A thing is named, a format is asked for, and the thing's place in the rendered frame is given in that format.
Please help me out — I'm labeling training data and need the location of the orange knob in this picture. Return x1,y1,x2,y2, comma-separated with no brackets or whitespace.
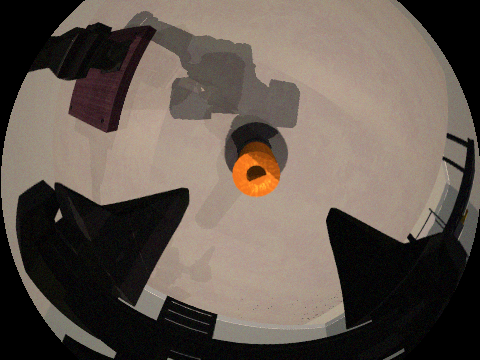
233,143,280,197

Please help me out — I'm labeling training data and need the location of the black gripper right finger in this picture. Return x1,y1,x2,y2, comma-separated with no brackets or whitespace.
325,208,444,329

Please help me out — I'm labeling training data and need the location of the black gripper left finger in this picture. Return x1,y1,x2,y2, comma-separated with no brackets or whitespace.
55,183,189,307

